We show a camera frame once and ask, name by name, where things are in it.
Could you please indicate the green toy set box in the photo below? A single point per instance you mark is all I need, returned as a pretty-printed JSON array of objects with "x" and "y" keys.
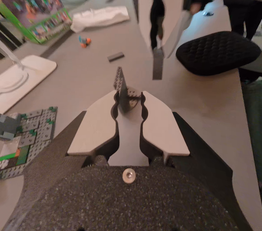
[{"x": 30, "y": 9}]

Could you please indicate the dark grey panel brick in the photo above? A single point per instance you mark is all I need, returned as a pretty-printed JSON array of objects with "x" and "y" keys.
[
  {"x": 158, "y": 67},
  {"x": 115, "y": 56}
]

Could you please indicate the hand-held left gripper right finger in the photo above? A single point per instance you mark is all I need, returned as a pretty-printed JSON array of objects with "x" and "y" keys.
[{"x": 163, "y": 130}]

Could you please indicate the grey desk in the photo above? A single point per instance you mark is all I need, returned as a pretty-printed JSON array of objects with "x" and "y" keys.
[{"x": 204, "y": 112}]

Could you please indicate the grey brick baseplate build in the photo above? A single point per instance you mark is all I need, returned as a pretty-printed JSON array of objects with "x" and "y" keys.
[{"x": 38, "y": 128}]

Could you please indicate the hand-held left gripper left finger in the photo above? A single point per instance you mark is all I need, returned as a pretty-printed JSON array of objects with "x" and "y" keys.
[{"x": 96, "y": 128}]

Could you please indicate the grey brick wall assembly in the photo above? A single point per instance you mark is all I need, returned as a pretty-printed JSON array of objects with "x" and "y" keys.
[{"x": 122, "y": 91}]

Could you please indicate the white paper bag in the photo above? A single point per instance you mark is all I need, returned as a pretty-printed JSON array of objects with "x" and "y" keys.
[{"x": 100, "y": 17}]

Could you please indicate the small black oval object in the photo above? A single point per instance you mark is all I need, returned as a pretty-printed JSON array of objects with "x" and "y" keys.
[{"x": 208, "y": 13}]

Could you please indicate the white book stand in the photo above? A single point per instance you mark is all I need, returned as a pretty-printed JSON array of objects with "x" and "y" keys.
[{"x": 30, "y": 75}]

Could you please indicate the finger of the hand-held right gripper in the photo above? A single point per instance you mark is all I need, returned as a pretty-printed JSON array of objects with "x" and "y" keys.
[
  {"x": 174, "y": 30},
  {"x": 144, "y": 9}
]

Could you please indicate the orange toy minifigure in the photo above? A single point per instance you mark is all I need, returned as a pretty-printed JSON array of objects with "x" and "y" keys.
[{"x": 85, "y": 42}]

